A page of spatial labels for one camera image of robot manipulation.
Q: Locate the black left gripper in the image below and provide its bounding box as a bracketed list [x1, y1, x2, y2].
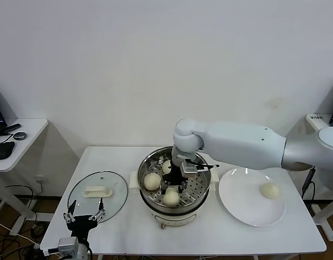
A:
[62, 197, 106, 239]

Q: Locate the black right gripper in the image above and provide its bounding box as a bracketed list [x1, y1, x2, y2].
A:
[161, 165, 188, 196]

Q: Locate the white steamed baozi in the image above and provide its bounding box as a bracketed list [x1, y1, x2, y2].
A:
[259, 182, 280, 200]
[162, 187, 181, 207]
[162, 159, 174, 174]
[143, 173, 162, 191]

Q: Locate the glass lid with cream handle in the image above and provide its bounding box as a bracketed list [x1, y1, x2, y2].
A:
[68, 170, 129, 225]

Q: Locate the perforated steel steamer basket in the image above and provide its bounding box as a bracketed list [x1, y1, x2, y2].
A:
[130, 146, 220, 216]

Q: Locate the cream electric cooker base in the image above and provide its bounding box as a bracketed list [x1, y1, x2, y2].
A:
[130, 178, 220, 230]

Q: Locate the white round plate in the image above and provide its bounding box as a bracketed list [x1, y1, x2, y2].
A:
[218, 167, 287, 228]

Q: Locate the white side table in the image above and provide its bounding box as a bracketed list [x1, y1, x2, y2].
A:
[305, 113, 333, 242]
[0, 118, 50, 236]

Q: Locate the black computer mouse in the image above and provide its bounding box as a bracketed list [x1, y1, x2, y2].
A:
[0, 141, 16, 160]

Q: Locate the black stick remote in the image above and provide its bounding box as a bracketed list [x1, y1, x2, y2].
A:
[3, 123, 22, 134]

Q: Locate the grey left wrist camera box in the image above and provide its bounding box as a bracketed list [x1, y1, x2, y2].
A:
[57, 236, 80, 256]

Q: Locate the white wall outlet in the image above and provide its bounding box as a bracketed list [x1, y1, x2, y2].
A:
[36, 175, 46, 193]

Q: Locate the black floor cable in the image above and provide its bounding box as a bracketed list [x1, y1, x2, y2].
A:
[4, 184, 37, 215]

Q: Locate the black cable with adapter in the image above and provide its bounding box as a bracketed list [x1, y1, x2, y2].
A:
[302, 166, 317, 202]

